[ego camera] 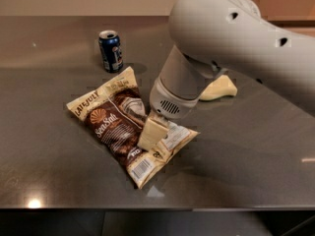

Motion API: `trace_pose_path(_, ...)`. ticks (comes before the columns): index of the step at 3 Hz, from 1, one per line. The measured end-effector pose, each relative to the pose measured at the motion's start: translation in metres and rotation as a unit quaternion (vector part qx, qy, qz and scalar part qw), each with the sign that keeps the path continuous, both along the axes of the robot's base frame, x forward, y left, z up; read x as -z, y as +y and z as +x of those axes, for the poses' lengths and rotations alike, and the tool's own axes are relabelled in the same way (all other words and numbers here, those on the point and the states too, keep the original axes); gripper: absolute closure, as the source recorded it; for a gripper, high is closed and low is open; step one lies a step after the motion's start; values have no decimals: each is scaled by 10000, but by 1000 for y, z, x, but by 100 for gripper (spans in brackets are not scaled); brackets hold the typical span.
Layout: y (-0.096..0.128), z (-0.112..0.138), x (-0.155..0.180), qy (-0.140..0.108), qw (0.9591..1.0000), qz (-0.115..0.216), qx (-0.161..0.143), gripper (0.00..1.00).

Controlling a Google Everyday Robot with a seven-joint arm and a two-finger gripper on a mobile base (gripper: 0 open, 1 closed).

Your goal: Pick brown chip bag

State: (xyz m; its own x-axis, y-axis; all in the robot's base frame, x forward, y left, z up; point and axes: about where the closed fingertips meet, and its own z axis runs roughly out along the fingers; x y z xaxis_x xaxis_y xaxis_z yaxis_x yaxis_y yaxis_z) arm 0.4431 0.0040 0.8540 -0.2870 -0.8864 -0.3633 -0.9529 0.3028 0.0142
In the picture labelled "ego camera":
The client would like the brown chip bag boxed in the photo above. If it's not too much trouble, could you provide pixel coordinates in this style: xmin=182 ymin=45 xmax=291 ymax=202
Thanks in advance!
xmin=67 ymin=68 xmax=198 ymax=188

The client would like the blue soda can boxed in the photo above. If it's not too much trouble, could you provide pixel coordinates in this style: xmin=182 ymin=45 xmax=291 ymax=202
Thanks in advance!
xmin=98 ymin=29 xmax=123 ymax=73

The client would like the yellow sponge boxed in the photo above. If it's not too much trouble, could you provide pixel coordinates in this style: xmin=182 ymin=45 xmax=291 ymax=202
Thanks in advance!
xmin=200 ymin=75 xmax=237 ymax=101

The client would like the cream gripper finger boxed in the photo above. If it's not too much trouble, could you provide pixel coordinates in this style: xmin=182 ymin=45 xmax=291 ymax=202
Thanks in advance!
xmin=138 ymin=111 xmax=169 ymax=150

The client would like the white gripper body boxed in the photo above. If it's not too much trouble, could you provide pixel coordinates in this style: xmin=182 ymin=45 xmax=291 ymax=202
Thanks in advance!
xmin=150 ymin=46 xmax=211 ymax=119

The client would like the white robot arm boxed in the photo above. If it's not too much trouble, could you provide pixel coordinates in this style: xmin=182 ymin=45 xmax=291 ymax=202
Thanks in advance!
xmin=138 ymin=0 xmax=315 ymax=150

